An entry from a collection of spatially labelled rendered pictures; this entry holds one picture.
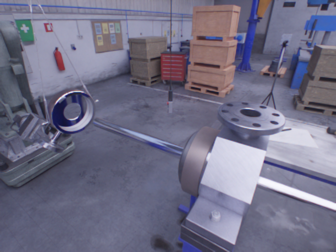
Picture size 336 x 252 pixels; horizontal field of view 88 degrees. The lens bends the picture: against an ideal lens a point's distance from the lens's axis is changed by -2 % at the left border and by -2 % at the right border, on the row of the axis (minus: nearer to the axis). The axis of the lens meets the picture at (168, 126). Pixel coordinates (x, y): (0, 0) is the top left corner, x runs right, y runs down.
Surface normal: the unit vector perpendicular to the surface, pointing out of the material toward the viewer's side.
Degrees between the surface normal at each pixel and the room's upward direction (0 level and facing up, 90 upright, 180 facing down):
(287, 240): 0
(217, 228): 0
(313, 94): 90
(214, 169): 45
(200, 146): 31
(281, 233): 0
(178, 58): 90
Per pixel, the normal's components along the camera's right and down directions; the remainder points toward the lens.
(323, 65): -0.43, 0.45
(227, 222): 0.00, -0.87
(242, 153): -0.37, -0.31
